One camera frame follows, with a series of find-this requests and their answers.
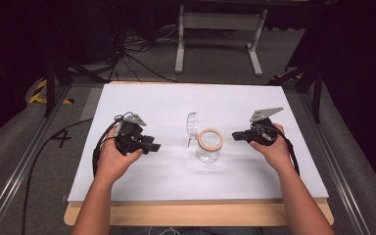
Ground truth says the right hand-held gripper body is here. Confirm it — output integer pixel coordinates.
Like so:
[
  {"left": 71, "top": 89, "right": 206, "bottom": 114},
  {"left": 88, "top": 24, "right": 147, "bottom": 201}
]
[{"left": 249, "top": 106, "right": 285, "bottom": 147}]

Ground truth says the dark curtain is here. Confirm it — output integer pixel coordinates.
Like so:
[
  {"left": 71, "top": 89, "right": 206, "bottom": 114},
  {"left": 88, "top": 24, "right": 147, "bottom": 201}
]
[
  {"left": 284, "top": 0, "right": 376, "bottom": 200},
  {"left": 0, "top": 0, "right": 89, "bottom": 148}
]

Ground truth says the bundle of floor cables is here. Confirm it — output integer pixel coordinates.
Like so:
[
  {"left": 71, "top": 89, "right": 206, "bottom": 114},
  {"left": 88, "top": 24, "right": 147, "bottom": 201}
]
[{"left": 107, "top": 23, "right": 180, "bottom": 83}]

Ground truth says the yellow and black floor tape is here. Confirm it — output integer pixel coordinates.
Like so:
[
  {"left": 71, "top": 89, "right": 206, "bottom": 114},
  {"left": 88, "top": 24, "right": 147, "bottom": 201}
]
[{"left": 27, "top": 78, "right": 75, "bottom": 106}]

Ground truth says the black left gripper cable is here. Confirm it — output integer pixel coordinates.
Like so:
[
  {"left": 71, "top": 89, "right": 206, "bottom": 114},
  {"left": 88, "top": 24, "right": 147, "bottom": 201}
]
[{"left": 92, "top": 112, "right": 134, "bottom": 178}]

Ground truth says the black cable on floor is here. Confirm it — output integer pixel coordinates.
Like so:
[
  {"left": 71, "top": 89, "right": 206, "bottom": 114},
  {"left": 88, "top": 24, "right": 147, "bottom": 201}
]
[{"left": 21, "top": 117, "right": 95, "bottom": 235}]

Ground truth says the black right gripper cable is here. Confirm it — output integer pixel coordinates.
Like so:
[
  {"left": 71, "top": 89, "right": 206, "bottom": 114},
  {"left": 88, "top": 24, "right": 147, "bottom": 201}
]
[{"left": 258, "top": 121, "right": 301, "bottom": 177}]

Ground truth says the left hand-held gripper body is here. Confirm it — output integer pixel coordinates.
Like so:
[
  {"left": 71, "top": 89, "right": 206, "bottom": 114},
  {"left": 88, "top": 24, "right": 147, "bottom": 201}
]
[{"left": 114, "top": 112, "right": 156, "bottom": 157}]

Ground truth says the glass jar with hinged lid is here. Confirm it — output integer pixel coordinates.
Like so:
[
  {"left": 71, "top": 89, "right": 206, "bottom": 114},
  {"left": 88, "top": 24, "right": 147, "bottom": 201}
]
[{"left": 186, "top": 112, "right": 225, "bottom": 165}]

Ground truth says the black metal stand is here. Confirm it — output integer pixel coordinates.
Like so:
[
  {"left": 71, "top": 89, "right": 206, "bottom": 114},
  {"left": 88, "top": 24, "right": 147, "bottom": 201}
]
[
  {"left": 43, "top": 53, "right": 110, "bottom": 118},
  {"left": 266, "top": 63, "right": 325, "bottom": 124}
]

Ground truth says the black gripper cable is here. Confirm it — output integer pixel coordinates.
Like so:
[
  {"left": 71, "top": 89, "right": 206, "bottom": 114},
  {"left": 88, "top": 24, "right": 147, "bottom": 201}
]
[
  {"left": 258, "top": 121, "right": 301, "bottom": 177},
  {"left": 92, "top": 112, "right": 134, "bottom": 178}
]

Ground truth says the white metal table frame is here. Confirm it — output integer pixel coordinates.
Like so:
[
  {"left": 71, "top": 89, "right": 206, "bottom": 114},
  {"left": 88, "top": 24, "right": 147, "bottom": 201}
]
[{"left": 174, "top": 4, "right": 268, "bottom": 77}]

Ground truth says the person's right hand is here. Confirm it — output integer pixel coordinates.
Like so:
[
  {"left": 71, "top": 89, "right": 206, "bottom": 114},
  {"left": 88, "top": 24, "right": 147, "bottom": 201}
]
[{"left": 249, "top": 122, "right": 296, "bottom": 173}]

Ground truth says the person's left hand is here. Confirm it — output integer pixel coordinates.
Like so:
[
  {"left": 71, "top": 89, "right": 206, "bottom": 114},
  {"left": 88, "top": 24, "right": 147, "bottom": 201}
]
[{"left": 94, "top": 126, "right": 144, "bottom": 184}]

